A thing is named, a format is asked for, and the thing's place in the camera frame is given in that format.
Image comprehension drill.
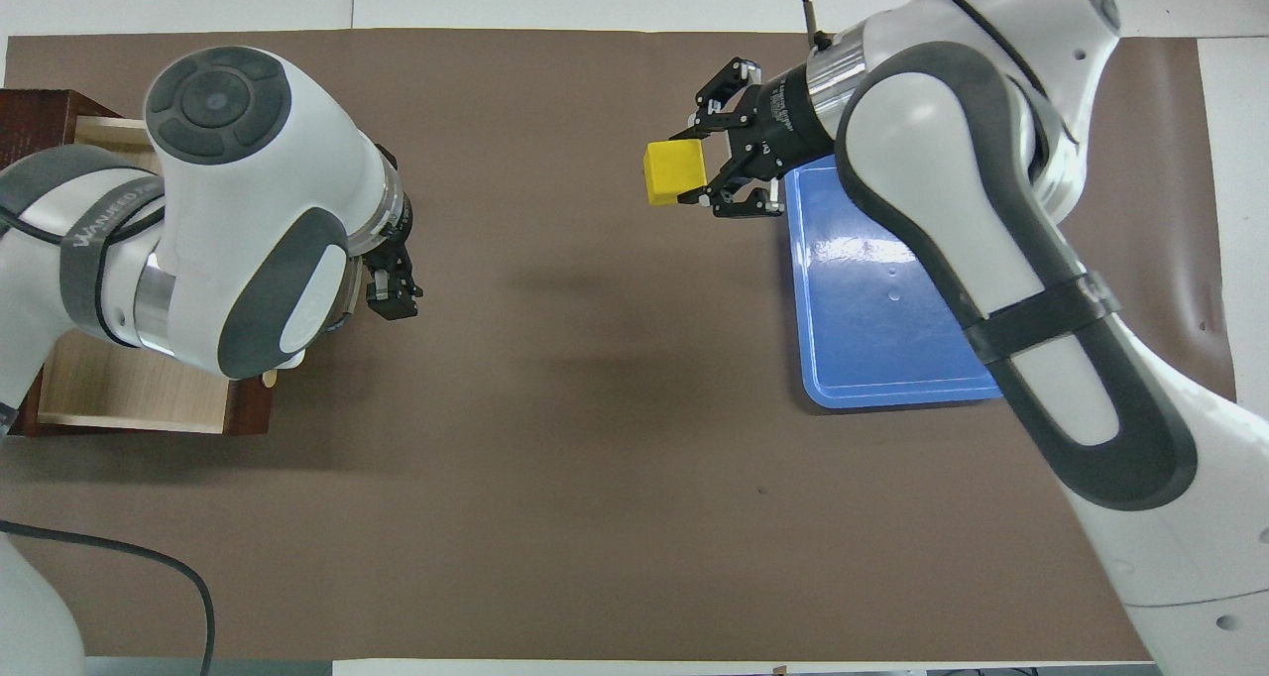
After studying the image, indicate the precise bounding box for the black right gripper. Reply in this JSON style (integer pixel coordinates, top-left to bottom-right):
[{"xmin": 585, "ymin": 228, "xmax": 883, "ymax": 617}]
[{"xmin": 684, "ymin": 57, "xmax": 836, "ymax": 219}]

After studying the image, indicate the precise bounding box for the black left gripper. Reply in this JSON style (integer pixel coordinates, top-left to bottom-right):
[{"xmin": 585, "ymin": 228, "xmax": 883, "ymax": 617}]
[{"xmin": 359, "ymin": 222, "xmax": 424, "ymax": 320}]

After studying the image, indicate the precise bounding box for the yellow cube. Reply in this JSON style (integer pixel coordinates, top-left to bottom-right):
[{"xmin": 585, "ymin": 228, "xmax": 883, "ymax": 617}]
[{"xmin": 644, "ymin": 139, "xmax": 710, "ymax": 206}]

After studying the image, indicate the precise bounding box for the wooden drawer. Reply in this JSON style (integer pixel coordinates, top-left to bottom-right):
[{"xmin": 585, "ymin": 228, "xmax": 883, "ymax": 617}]
[{"xmin": 38, "ymin": 116, "xmax": 281, "ymax": 437}]

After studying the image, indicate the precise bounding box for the brown table mat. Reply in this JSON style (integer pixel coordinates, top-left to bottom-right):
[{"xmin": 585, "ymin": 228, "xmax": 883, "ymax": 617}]
[{"xmin": 0, "ymin": 28, "xmax": 1265, "ymax": 662}]

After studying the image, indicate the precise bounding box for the blue plastic tray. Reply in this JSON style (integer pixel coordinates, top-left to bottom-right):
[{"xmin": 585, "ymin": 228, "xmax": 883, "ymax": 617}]
[{"xmin": 783, "ymin": 156, "xmax": 1004, "ymax": 411}]

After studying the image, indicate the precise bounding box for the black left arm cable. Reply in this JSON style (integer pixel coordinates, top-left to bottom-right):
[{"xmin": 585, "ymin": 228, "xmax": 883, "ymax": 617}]
[{"xmin": 0, "ymin": 520, "xmax": 216, "ymax": 676}]

